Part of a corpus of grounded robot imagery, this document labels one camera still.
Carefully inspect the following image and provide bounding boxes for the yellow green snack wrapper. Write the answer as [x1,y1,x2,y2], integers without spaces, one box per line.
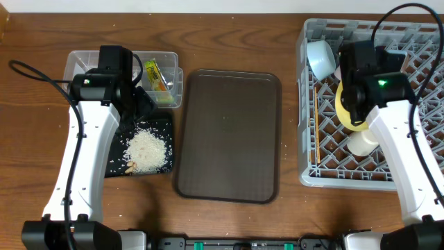
[144,58,174,104]

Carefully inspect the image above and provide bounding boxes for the yellow plate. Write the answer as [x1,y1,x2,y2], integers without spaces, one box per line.
[335,81,368,131]

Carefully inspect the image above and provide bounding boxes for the light blue bowl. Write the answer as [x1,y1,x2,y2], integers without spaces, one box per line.
[307,40,336,81]

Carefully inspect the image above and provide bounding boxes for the small pale green cup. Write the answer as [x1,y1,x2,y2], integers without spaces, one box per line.
[347,129,379,156]

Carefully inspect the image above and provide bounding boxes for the wooden chopstick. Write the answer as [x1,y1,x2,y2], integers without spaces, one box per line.
[313,87,321,164]
[307,118,311,165]

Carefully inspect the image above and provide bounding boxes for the pile of rice grains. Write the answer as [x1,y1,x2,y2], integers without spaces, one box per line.
[114,119,173,175]

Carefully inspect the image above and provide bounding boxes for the white pink bowl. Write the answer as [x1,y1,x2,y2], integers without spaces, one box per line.
[334,67,342,81]

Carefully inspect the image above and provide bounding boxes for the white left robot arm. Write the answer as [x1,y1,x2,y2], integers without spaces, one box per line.
[9,45,151,249]

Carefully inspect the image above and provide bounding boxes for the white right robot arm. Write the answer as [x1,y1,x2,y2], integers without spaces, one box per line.
[336,40,443,249]

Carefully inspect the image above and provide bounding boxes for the clear plastic waste bin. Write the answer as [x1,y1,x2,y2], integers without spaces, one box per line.
[63,50,184,109]

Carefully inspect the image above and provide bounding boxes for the black waste tray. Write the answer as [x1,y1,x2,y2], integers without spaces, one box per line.
[103,110,176,178]

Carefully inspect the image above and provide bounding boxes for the grey dishwasher rack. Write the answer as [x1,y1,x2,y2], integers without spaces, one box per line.
[296,18,439,191]

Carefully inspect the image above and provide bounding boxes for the peanut pieces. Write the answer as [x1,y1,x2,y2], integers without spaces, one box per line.
[125,161,137,174]

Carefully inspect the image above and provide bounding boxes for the dark brown serving tray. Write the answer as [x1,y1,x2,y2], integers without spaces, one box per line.
[173,69,282,204]

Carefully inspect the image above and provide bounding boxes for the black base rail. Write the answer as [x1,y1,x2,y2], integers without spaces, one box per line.
[117,228,348,250]

